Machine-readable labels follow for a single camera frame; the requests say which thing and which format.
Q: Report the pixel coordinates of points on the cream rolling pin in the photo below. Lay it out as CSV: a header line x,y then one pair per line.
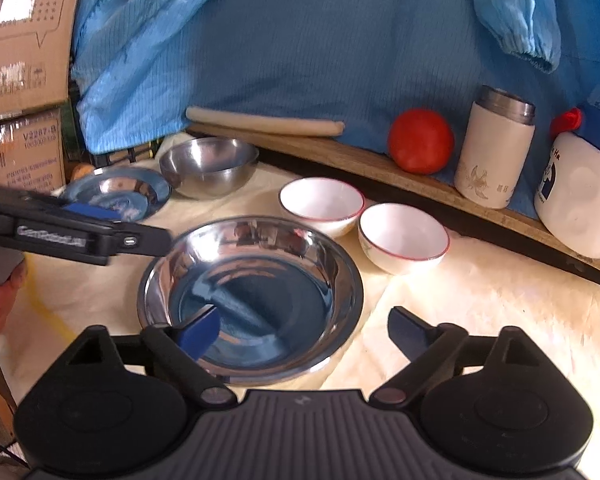
x,y
260,122

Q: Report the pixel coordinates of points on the grey plate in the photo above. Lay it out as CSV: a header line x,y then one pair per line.
x,y
205,175

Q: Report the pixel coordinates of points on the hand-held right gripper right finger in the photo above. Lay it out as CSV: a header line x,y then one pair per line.
x,y
405,332

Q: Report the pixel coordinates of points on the white bottle with red cap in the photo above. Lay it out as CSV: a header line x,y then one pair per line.
x,y
580,200

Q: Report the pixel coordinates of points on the large cardboard box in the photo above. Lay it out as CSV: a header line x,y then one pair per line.
x,y
25,35

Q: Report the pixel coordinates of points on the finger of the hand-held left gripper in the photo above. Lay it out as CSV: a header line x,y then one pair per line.
x,y
92,211
140,241

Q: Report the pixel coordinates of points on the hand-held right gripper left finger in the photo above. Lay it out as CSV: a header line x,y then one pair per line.
x,y
200,332

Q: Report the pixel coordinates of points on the wooden board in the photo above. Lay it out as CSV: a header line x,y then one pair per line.
x,y
330,152

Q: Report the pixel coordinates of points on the large steel plate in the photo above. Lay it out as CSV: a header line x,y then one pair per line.
x,y
280,260

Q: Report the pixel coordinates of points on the taped cardboard box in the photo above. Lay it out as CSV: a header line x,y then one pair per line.
x,y
20,155

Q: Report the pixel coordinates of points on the small steel plate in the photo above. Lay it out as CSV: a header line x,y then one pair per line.
x,y
130,185

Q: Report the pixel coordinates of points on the white bowl with red rim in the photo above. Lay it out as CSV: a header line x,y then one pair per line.
x,y
400,240
325,205

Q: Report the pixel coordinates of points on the cream tablecloth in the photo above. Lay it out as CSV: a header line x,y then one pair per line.
x,y
480,310

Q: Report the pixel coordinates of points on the red tomato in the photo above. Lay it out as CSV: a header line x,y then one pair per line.
x,y
420,142

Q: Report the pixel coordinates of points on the cream thermos flask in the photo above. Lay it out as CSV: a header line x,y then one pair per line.
x,y
492,160

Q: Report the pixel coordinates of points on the orange-brown rounded object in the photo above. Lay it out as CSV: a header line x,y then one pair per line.
x,y
82,171

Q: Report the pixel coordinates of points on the blue striped garment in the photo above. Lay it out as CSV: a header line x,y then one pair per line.
x,y
305,35

